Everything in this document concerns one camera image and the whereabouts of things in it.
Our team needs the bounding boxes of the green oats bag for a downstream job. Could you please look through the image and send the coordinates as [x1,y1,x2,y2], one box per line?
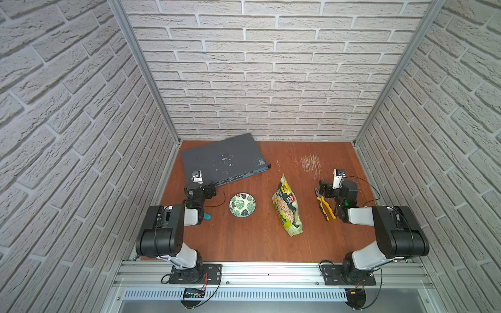
[272,175,303,237]

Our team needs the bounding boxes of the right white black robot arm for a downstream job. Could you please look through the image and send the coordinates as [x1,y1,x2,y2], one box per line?
[315,181,431,276]

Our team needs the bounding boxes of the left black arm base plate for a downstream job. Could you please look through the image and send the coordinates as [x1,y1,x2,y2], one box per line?
[165,263,223,285]

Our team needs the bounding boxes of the dark grey network switch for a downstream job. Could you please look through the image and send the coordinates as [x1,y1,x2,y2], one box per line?
[181,133,270,186]

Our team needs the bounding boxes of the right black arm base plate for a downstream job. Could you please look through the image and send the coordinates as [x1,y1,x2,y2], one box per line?
[319,262,377,286]

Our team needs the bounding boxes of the left green controller board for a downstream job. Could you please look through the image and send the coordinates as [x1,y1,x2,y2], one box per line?
[183,288,206,299]

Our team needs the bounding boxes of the yellow black pliers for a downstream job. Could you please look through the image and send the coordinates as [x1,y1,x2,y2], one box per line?
[314,189,337,221]

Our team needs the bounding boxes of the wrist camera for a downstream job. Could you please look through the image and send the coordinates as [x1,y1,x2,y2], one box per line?
[333,169,346,189]
[191,170,203,184]

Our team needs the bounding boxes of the aluminium front rail frame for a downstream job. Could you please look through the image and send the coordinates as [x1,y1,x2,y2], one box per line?
[110,261,436,303]

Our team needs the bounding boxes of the right round black controller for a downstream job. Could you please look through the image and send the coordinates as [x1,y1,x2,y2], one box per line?
[346,289,367,310]

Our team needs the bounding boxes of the green leaf pattern bowl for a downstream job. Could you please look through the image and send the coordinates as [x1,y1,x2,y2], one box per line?
[229,193,257,218]

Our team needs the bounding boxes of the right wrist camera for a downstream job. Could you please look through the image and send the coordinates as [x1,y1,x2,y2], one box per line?
[333,169,346,189]

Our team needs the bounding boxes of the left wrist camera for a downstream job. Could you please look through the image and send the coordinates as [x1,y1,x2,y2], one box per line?
[191,170,203,184]

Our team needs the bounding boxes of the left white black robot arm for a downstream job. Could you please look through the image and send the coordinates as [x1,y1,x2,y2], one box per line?
[135,183,216,270]

